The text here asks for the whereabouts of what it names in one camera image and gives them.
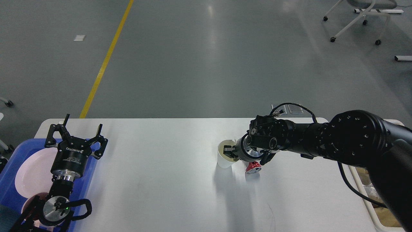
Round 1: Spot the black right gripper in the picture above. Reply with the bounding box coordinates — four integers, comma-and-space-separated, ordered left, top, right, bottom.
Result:
223, 135, 263, 162

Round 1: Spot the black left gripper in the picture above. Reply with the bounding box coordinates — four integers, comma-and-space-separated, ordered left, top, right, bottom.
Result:
44, 113, 108, 181

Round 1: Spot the white paper cup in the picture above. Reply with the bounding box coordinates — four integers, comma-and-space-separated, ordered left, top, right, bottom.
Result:
217, 140, 237, 169

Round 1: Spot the crushed red can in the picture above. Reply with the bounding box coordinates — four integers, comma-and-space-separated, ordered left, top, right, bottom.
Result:
245, 161, 262, 175

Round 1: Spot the pink plate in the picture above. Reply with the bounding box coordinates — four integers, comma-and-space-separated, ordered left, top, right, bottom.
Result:
14, 147, 57, 198

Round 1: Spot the silver foil wrapper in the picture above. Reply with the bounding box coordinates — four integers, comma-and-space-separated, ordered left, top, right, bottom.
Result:
362, 181, 383, 202

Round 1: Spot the brown paper bag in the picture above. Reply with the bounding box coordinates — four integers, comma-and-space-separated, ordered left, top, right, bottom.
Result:
374, 207, 401, 227

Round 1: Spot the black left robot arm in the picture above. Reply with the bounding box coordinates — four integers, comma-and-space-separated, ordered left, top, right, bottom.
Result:
9, 114, 108, 232

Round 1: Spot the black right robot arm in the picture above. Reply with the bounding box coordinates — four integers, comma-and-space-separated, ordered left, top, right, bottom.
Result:
219, 103, 412, 232

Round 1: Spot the right floor outlet plate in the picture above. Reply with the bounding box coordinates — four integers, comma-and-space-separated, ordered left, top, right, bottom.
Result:
287, 104, 304, 114

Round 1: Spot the blue plastic tray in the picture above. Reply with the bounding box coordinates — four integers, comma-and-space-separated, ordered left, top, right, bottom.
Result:
1, 139, 97, 232

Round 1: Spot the beige plastic bin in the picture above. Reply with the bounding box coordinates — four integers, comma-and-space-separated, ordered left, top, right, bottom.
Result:
348, 119, 412, 232

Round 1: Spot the white bar on floor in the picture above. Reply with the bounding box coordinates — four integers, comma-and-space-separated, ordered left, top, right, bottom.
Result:
394, 55, 412, 62

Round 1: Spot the white office chair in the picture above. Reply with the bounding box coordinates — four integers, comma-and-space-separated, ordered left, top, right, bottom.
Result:
330, 0, 398, 45

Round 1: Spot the white rail behind chair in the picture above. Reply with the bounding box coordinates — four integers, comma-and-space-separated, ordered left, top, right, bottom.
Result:
354, 9, 404, 14

